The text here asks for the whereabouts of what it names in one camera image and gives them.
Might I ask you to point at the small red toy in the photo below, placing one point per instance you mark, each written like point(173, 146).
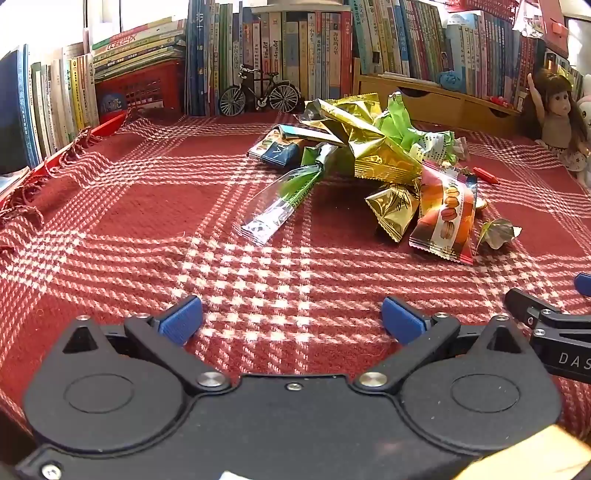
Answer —
point(499, 100)

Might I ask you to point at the red plastic crate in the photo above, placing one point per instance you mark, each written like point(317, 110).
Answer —
point(138, 87)

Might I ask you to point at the crumpled silver wrapper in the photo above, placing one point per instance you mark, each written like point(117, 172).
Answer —
point(498, 230)

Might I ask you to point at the red pen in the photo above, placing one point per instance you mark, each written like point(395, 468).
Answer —
point(485, 175)

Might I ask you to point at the red plaid blanket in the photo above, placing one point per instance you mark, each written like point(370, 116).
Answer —
point(138, 221)

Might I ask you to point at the orange macaron packet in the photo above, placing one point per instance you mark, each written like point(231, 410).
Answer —
point(445, 217)

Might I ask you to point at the large gold snack wrapper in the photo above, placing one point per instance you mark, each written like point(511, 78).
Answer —
point(369, 152)

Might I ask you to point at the wooden drawer organizer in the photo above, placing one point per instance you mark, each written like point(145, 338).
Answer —
point(434, 99)

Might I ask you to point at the blue knitted toy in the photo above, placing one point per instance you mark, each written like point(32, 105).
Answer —
point(451, 80)

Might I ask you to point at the stack of flat-lying books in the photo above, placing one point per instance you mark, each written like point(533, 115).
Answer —
point(138, 46)

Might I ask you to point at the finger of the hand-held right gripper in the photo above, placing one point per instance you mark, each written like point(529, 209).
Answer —
point(584, 282)
point(526, 302)

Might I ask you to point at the blue snack packet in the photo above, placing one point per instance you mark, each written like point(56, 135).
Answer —
point(277, 154)

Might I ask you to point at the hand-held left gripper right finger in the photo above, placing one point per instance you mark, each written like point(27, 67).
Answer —
point(401, 321)

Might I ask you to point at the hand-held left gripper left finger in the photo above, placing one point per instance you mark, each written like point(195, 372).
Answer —
point(182, 321)

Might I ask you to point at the miniature black bicycle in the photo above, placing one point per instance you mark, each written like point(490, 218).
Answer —
point(283, 98)

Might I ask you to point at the row of upright books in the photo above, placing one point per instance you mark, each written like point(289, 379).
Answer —
point(55, 106)
point(286, 55)
point(415, 41)

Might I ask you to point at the white window frame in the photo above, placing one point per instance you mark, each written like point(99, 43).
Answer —
point(104, 18)

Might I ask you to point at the clear green stick wrapper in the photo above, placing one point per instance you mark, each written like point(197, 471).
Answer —
point(291, 194)

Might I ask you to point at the pink lattice basket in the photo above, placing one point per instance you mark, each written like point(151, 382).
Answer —
point(485, 7)

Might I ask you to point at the small gold wrapper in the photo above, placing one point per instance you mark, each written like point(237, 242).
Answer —
point(392, 207)

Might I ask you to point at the long-haired doll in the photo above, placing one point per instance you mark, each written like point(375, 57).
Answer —
point(556, 99)

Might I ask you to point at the white green wrapper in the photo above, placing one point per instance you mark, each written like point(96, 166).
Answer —
point(434, 143)

